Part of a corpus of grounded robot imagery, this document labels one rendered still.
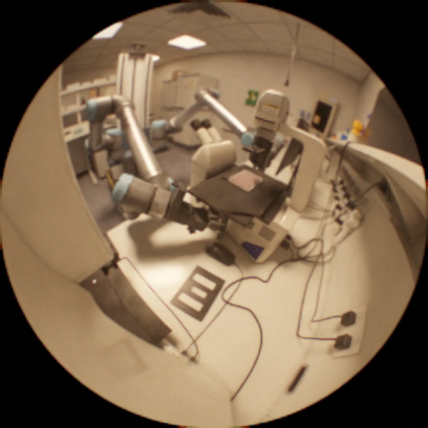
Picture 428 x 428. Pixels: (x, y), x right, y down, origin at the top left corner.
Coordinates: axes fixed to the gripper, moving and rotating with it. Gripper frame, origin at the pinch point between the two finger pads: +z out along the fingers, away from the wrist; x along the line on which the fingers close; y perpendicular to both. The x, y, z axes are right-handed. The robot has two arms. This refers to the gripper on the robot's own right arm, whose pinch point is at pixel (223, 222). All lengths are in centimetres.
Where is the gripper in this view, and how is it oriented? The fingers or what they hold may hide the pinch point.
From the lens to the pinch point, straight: 50.9
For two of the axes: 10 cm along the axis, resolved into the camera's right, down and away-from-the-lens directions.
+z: 8.3, 3.4, 4.5
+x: 1.0, 6.9, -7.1
